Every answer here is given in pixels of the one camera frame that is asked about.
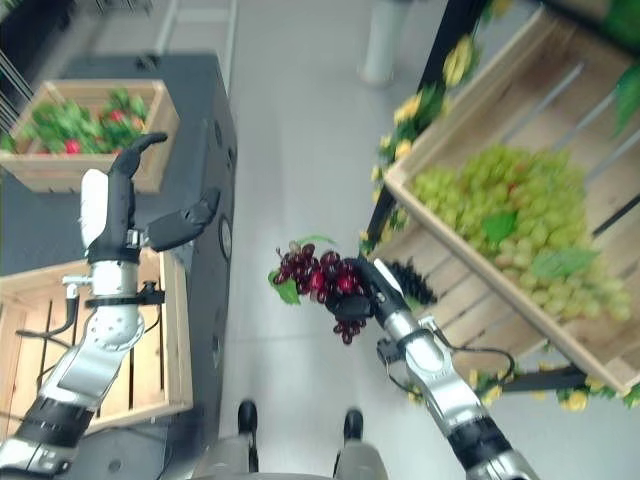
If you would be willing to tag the green leafy plant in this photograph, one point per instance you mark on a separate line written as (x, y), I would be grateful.
(625, 65)

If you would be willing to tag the green leaves with red fruit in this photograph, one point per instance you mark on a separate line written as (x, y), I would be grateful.
(75, 125)

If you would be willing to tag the empty wooden slat crate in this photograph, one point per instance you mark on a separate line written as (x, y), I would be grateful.
(150, 360)

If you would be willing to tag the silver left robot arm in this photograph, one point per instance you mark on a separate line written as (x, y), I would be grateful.
(95, 360)

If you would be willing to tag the red grape bunch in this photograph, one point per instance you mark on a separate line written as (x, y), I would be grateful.
(325, 275)

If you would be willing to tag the low wooden slat crate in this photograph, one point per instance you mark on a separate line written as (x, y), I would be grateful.
(460, 310)

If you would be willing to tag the wooden crate with leafy fruit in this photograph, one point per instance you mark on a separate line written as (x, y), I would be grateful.
(80, 172)

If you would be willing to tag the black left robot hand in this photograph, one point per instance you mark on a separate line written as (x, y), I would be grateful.
(120, 200)

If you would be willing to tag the green grape pile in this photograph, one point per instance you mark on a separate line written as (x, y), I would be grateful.
(525, 210)

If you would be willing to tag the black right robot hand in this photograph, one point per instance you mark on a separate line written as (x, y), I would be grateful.
(350, 307)

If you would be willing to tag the large slanted wooden crate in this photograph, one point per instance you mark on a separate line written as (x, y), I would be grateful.
(545, 100)

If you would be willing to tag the yellow flower garland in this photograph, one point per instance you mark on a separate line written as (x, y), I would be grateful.
(415, 110)

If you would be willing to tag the black grape bunch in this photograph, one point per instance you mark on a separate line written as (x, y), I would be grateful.
(412, 282)

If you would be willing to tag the white round pillar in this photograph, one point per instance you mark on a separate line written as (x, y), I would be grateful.
(382, 45)

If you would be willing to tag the silver robot leg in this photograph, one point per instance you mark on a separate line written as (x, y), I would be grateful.
(357, 450)
(240, 445)

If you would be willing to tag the silver right robot leg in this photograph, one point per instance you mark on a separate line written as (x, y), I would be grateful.
(357, 450)

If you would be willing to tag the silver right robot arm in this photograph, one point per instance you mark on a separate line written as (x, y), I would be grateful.
(450, 390)

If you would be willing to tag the silver left robot leg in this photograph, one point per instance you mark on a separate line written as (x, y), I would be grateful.
(240, 445)

